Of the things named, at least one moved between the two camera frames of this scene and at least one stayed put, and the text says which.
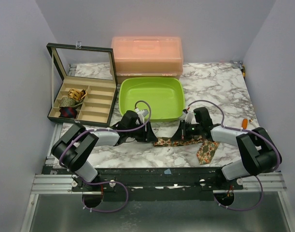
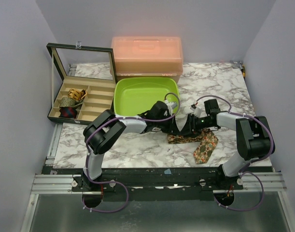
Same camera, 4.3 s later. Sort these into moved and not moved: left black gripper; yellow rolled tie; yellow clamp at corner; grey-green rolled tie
Moved: left black gripper
Not moved: yellow clamp at corner; grey-green rolled tie; yellow rolled tie
